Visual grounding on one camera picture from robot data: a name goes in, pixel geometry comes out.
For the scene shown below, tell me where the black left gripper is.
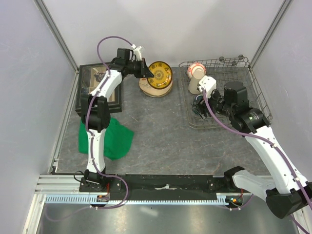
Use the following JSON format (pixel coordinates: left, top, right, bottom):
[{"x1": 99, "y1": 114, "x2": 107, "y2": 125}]
[{"x1": 126, "y1": 58, "x2": 154, "y2": 79}]

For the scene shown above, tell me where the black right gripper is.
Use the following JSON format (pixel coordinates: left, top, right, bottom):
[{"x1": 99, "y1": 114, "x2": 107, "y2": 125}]
[{"x1": 193, "y1": 87, "x2": 234, "y2": 120}]

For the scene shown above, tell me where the cream bird plate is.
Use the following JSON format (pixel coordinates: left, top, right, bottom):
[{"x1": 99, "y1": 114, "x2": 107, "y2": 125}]
[{"x1": 138, "y1": 77, "x2": 173, "y2": 96}]

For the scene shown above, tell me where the yellow ceramic plate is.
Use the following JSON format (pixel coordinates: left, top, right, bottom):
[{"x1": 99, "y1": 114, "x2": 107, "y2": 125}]
[{"x1": 147, "y1": 61, "x2": 173, "y2": 90}]

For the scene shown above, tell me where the dark green mug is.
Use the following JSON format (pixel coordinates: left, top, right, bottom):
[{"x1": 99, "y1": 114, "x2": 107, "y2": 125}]
[{"x1": 192, "y1": 94, "x2": 205, "y2": 118}]

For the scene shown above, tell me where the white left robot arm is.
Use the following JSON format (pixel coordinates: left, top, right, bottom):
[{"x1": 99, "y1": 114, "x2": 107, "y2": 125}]
[{"x1": 79, "y1": 45, "x2": 154, "y2": 192}]

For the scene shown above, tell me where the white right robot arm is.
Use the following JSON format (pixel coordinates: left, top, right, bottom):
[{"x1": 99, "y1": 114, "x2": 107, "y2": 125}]
[{"x1": 198, "y1": 77, "x2": 312, "y2": 219}]

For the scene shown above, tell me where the beige tall cup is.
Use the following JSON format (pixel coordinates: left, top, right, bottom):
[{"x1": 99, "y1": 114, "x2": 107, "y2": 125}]
[{"x1": 188, "y1": 74, "x2": 206, "y2": 95}]

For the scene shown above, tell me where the white red patterned bowl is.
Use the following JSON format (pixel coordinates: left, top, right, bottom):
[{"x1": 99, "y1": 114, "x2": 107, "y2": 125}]
[{"x1": 187, "y1": 62, "x2": 206, "y2": 78}]

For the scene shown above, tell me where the black framed wooden box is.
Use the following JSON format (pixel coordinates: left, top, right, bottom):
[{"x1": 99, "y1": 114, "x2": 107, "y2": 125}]
[{"x1": 75, "y1": 63, "x2": 122, "y2": 117}]

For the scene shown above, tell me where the green cloth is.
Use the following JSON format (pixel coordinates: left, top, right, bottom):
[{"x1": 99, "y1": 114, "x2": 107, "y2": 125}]
[{"x1": 78, "y1": 117, "x2": 134, "y2": 160}]

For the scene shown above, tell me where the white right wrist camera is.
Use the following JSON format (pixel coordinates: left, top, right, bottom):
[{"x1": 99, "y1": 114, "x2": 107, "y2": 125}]
[{"x1": 198, "y1": 76, "x2": 216, "y2": 93}]

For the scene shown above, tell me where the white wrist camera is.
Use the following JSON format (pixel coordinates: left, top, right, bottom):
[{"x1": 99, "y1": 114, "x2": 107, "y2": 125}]
[
  {"x1": 198, "y1": 76, "x2": 216, "y2": 93},
  {"x1": 132, "y1": 44, "x2": 144, "y2": 61}
]

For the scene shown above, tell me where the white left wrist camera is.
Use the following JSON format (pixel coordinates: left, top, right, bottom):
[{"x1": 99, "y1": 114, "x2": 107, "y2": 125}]
[{"x1": 132, "y1": 44, "x2": 144, "y2": 61}]

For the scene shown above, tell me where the grey wire dish rack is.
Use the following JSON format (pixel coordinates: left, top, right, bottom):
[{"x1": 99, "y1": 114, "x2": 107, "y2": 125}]
[{"x1": 178, "y1": 55, "x2": 273, "y2": 129}]

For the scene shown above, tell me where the white slotted cable duct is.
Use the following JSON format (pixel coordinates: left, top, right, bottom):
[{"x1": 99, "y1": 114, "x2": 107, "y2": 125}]
[{"x1": 45, "y1": 194, "x2": 233, "y2": 205}]

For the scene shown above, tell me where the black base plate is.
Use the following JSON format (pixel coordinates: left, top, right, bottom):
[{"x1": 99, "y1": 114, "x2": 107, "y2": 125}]
[{"x1": 79, "y1": 173, "x2": 254, "y2": 201}]

